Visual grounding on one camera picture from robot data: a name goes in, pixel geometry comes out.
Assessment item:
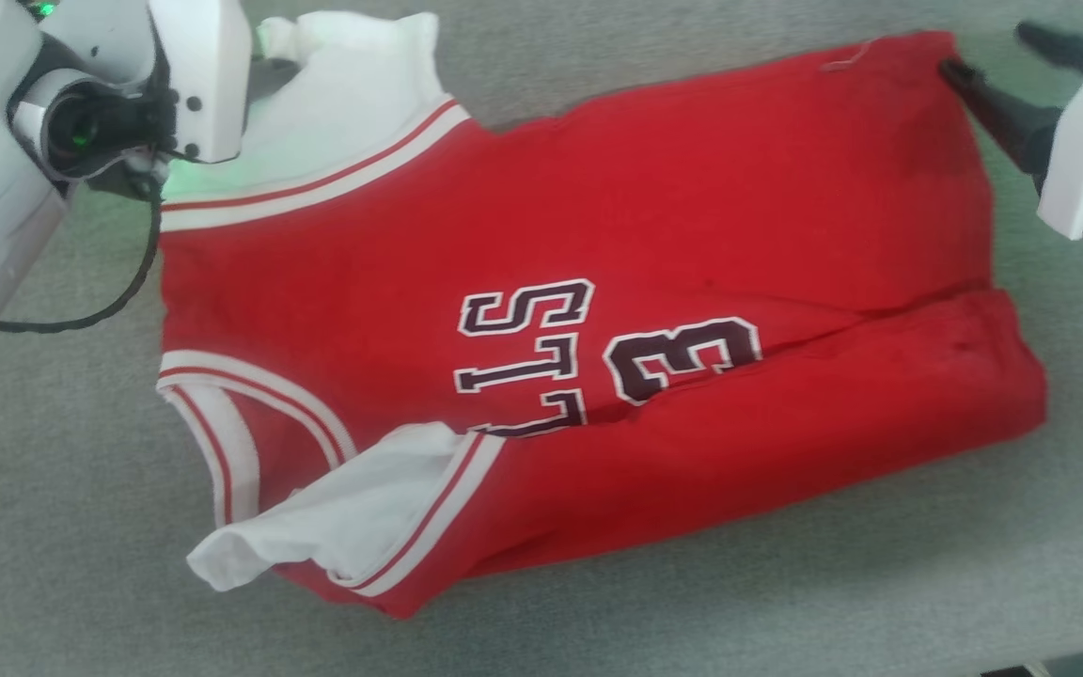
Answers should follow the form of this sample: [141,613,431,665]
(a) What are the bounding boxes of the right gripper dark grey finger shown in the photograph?
[938,58,1064,175]
[1014,21,1083,76]

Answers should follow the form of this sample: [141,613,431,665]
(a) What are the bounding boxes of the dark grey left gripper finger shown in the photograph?
[248,56,303,102]

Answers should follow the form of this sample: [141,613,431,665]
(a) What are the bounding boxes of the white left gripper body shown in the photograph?
[147,0,254,165]

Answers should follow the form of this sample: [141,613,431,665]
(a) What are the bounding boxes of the red and white jersey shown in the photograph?
[158,9,1050,622]

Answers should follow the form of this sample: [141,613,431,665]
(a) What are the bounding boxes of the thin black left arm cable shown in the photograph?
[0,183,165,335]

